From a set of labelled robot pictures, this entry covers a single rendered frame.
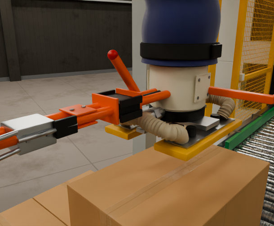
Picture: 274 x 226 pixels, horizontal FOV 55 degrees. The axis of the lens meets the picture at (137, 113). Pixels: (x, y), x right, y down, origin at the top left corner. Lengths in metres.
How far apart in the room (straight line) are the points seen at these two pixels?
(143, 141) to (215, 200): 1.64
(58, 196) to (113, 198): 0.80
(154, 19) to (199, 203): 0.51
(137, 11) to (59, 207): 1.54
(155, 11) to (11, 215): 1.17
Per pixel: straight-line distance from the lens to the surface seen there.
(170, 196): 0.80
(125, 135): 0.74
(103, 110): 0.55
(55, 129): 0.48
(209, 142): 0.72
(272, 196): 1.66
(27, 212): 1.48
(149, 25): 0.72
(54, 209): 1.46
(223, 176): 0.93
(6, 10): 8.53
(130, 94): 0.62
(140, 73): 2.23
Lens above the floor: 1.40
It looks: 17 degrees down
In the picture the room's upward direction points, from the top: straight up
